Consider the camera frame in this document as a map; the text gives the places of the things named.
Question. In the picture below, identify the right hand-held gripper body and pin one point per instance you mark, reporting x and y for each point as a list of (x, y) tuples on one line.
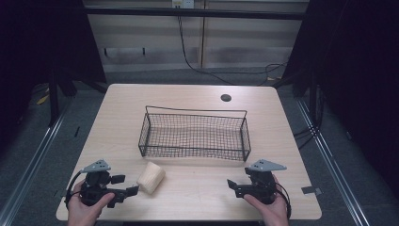
[(262, 185)]

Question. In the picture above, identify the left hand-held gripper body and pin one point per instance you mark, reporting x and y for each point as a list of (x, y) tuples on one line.
[(94, 185)]

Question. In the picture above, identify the cream cylindrical block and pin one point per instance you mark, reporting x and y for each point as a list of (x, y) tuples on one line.
[(151, 181)]

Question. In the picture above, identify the person's right hand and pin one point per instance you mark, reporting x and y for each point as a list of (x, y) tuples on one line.
[(269, 211)]

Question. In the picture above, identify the person's left hand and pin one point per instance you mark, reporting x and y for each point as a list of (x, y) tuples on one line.
[(82, 212)]

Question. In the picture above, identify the grey tape piece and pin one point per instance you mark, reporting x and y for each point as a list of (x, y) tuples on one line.
[(311, 190)]

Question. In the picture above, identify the small black strip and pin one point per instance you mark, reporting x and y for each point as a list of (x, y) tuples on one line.
[(77, 131)]

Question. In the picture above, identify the black round table grommet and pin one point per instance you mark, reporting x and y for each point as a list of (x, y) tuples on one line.
[(226, 97)]

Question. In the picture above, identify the yellow tape piece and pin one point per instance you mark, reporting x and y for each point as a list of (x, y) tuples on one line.
[(42, 99)]

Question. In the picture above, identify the black curtain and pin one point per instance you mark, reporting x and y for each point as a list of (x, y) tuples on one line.
[(360, 78), (37, 40)]

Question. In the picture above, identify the black horizontal bar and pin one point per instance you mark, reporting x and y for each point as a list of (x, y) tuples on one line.
[(194, 12)]

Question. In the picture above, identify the white power outlet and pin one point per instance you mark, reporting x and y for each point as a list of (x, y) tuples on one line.
[(183, 3)]

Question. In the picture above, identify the metal floor rail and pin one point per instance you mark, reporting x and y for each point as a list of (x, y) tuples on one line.
[(29, 166), (332, 163)]

